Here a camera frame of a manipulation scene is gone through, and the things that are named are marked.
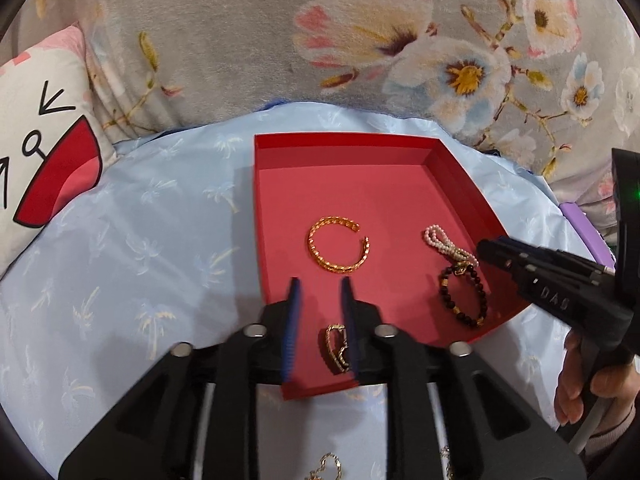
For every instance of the gold twisted bangle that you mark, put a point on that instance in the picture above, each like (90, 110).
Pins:
(315, 252)

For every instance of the grey floral blanket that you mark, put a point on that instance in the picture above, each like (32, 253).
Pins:
(225, 35)

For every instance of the purple plastic object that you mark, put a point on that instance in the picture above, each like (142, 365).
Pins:
(582, 225)

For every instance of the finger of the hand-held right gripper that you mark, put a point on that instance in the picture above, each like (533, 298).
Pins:
(565, 262)
(497, 257)

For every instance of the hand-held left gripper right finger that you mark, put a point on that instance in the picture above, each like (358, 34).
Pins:
(351, 332)

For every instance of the person's right hand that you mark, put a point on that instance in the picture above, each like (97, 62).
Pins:
(572, 385)

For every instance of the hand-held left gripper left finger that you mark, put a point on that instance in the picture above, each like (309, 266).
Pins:
(291, 332)

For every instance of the person's right forearm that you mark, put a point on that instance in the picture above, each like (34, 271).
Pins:
(617, 440)

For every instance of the white cartoon face pillow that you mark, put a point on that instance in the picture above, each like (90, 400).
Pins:
(40, 125)

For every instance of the red shallow box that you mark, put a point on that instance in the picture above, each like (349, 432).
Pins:
(390, 200)

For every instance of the light blue palm-print cloth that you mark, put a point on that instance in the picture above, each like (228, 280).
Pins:
(150, 240)

